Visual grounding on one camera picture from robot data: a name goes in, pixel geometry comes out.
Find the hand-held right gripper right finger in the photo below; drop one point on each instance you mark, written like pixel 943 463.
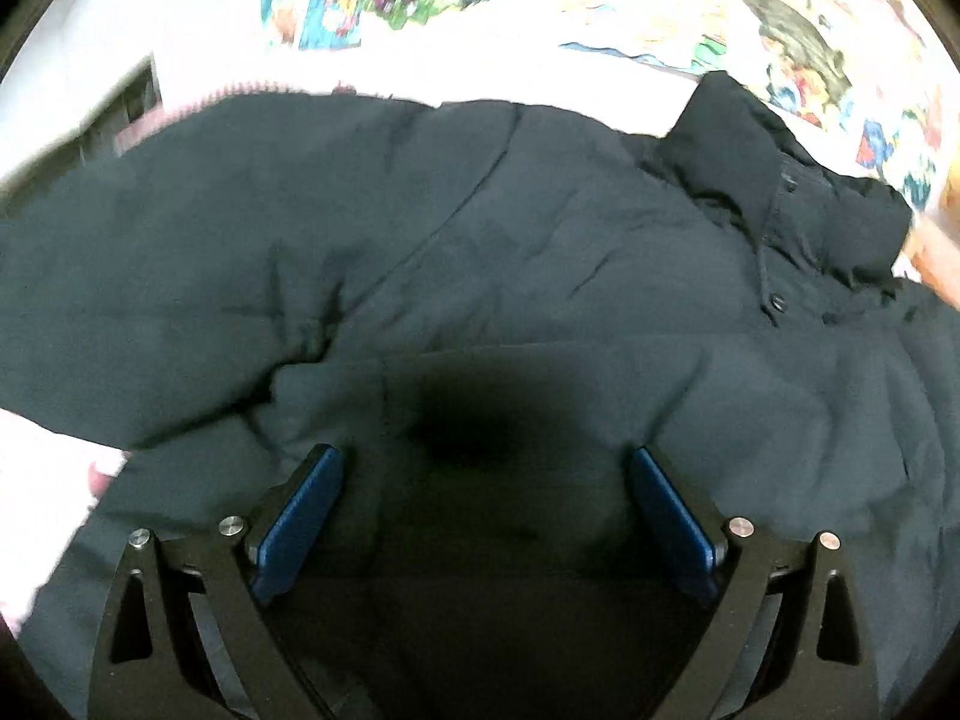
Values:
pixel 671 525

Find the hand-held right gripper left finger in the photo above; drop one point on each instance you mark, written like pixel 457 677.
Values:
pixel 300 525

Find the black jacket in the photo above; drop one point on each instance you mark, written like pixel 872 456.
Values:
pixel 487 240

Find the dark wardrobe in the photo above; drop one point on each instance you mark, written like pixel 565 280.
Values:
pixel 135 101

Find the wooden bed frame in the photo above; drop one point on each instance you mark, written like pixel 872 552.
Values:
pixel 937 255

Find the group of colourful wall drawings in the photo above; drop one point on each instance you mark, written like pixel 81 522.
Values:
pixel 315 0

